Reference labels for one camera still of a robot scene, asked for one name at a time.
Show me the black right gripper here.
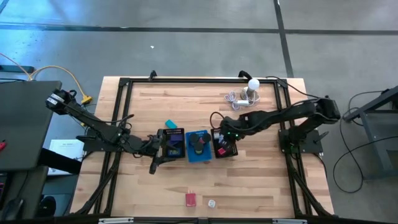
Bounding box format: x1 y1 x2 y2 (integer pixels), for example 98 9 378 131
217 116 242 151

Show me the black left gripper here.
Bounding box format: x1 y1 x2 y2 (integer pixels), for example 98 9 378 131
141 128 183 174

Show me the red multiport USB charger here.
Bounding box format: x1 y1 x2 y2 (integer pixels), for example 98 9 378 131
185 189 198 208

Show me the black plastic basket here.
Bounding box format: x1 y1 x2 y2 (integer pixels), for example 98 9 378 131
210 126 239 159
162 126 187 159

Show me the blue plastic basket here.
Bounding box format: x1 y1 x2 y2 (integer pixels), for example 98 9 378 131
185 129 213 164

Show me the white light bulb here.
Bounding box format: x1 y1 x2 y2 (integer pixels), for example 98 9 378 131
241 78 261 100

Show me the white paper sheet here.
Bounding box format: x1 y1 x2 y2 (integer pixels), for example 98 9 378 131
48 139 85 175

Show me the black desk bar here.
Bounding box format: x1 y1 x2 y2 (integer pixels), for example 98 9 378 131
39 148 83 175

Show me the black round object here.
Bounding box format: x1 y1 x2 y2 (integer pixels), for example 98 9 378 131
39 195 57 218

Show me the dark grey side desk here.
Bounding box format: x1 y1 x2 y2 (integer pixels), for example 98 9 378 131
0 80 62 172

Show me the black floor plate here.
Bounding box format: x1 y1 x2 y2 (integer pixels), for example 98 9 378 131
0 64 35 74

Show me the white cable with switch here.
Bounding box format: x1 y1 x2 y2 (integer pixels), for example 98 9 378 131
223 90 261 110

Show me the black metal table frame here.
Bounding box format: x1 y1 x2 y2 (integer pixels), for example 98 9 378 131
70 76 335 218

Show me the silver metal bracket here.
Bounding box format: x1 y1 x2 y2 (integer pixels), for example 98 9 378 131
272 218 308 224
98 217 135 224

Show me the yellow power cable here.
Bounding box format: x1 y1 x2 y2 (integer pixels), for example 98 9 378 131
0 52 93 105

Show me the black floor cable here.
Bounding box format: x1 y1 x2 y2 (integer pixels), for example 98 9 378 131
332 118 398 194

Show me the black desk frame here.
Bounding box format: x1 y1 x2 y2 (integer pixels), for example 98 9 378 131
343 84 398 181

